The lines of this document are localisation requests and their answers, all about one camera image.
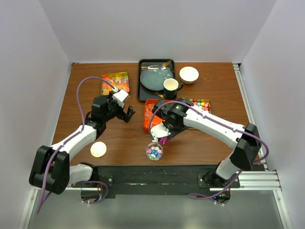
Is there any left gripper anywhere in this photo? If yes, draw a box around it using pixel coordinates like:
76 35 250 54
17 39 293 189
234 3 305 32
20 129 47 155
102 91 134 123

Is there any purple plastic scoop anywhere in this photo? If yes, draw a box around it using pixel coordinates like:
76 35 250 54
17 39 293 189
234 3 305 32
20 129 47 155
159 136 171 145

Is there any orange plastic candy box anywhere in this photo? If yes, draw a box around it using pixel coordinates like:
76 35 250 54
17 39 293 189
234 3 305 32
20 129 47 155
143 99 163 133

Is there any clear glass jar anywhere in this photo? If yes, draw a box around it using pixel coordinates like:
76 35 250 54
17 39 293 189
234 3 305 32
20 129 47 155
145 142 163 161

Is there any star candy tin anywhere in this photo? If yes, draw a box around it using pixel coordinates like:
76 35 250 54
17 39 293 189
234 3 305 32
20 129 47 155
184 97 211 113

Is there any gummy candy tin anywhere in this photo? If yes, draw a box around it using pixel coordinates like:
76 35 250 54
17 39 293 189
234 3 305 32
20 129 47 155
101 72 130 95

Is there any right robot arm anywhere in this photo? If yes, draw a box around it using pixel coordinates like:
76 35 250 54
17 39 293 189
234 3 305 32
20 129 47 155
149 98 262 187

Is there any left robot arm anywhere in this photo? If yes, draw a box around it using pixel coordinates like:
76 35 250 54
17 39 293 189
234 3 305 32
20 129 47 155
29 91 135 194

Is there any dark green mug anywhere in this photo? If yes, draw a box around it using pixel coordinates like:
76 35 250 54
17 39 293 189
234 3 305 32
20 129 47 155
163 79 183 100

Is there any blue-grey ceramic plate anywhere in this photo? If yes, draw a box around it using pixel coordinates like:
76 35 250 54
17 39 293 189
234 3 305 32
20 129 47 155
140 65 174 91

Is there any white ceramic bowl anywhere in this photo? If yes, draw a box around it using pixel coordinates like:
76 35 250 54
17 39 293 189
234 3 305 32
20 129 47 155
179 66 199 85

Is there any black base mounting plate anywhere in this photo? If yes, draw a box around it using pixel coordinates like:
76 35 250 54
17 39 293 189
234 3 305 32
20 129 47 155
71 164 240 198

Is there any gold spoon on tray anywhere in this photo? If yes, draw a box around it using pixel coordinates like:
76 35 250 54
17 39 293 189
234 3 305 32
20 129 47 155
140 60 172 70

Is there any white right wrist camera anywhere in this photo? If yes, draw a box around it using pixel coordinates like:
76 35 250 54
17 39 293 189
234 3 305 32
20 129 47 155
150 123 170 143

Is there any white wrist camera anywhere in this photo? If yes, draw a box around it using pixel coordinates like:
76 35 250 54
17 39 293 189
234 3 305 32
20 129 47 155
112 90 130 108
150 123 170 143

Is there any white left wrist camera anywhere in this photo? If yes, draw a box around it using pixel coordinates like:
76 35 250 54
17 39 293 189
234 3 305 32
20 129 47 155
112 90 130 108

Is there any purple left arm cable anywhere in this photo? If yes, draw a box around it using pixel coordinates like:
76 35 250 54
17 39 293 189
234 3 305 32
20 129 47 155
35 76 119 214

